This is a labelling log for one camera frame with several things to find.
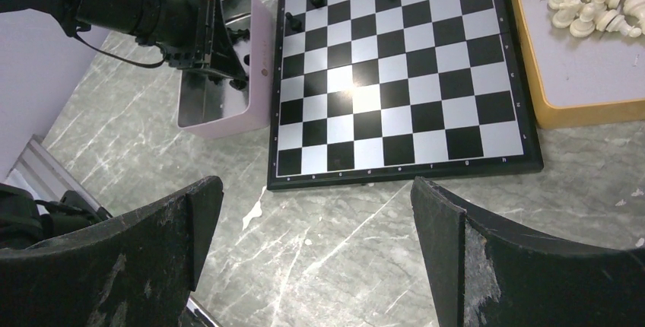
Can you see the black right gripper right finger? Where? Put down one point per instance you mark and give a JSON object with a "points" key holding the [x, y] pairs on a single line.
{"points": [[487, 270]]}

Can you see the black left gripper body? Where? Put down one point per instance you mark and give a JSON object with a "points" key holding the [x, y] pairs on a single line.
{"points": [[190, 27]]}

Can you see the pink metal tin box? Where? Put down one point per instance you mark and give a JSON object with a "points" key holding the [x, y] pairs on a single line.
{"points": [[211, 108]]}

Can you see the black chess pawn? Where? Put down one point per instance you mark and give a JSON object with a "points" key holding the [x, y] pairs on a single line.
{"points": [[294, 24]]}

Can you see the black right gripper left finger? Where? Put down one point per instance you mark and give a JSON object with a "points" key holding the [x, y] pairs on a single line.
{"points": [[65, 263]]}

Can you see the white chess pieces pile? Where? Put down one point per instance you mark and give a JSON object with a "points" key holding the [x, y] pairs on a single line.
{"points": [[584, 17]]}

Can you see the black chess pieces pile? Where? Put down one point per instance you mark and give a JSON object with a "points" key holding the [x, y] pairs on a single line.
{"points": [[238, 38]]}

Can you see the yellow tray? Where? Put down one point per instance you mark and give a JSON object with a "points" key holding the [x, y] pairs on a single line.
{"points": [[576, 82]]}

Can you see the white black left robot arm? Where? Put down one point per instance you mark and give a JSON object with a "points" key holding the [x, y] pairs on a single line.
{"points": [[142, 19]]}

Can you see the black white chessboard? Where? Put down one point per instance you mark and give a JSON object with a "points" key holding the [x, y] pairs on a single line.
{"points": [[386, 90]]}

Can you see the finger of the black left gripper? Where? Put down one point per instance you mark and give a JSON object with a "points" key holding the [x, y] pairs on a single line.
{"points": [[222, 43]]}

